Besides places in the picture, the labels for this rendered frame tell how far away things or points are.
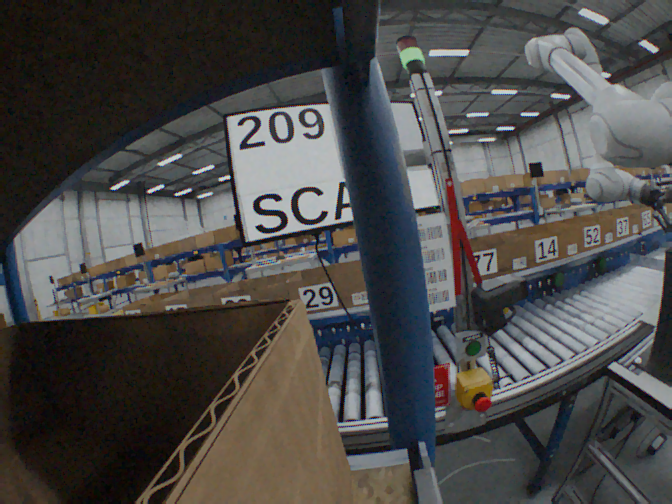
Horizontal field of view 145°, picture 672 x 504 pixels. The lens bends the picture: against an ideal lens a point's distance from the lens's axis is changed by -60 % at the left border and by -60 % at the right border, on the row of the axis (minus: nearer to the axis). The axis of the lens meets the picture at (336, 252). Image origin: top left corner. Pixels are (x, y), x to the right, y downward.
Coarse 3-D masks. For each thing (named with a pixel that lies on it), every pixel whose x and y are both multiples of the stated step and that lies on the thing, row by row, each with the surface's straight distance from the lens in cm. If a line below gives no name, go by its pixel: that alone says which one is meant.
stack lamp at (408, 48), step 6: (402, 42) 67; (408, 42) 66; (414, 42) 67; (402, 48) 66; (408, 48) 65; (414, 48) 66; (402, 54) 66; (408, 54) 65; (414, 54) 64; (420, 54) 66; (402, 60) 66; (408, 60) 64
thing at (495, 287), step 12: (504, 276) 60; (516, 276) 60; (480, 288) 56; (492, 288) 55; (504, 288) 56; (516, 288) 57; (480, 300) 54; (492, 300) 54; (504, 300) 56; (516, 300) 58; (480, 312) 56; (492, 312) 56; (504, 312) 60; (492, 324) 58; (504, 324) 59
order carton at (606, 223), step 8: (584, 216) 213; (592, 216) 207; (600, 216) 202; (608, 216) 198; (584, 224) 170; (592, 224) 176; (600, 224) 183; (608, 224) 190; (584, 232) 170; (600, 232) 183; (608, 232) 191; (584, 240) 170; (600, 240) 184; (584, 248) 171; (592, 248) 177
